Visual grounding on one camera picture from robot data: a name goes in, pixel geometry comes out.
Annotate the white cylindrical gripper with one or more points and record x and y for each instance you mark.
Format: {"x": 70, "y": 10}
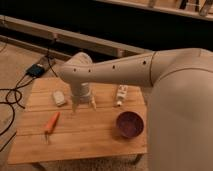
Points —
{"x": 81, "y": 93}

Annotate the dark purple ceramic bowl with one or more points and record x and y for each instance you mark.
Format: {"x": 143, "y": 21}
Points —
{"x": 129, "y": 124}

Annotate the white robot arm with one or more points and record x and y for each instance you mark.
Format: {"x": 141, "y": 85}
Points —
{"x": 180, "y": 105}

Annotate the orange toy carrot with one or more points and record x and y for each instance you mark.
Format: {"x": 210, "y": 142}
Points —
{"x": 49, "y": 127}

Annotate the white tube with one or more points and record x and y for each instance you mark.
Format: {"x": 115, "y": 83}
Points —
{"x": 121, "y": 94}

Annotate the wooden slatted table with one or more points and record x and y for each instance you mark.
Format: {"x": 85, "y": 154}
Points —
{"x": 87, "y": 133}

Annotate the blue power box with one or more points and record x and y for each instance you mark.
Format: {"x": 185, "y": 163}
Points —
{"x": 35, "y": 71}

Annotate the wooden rail frame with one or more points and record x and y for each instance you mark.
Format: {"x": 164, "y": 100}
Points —
{"x": 78, "y": 40}

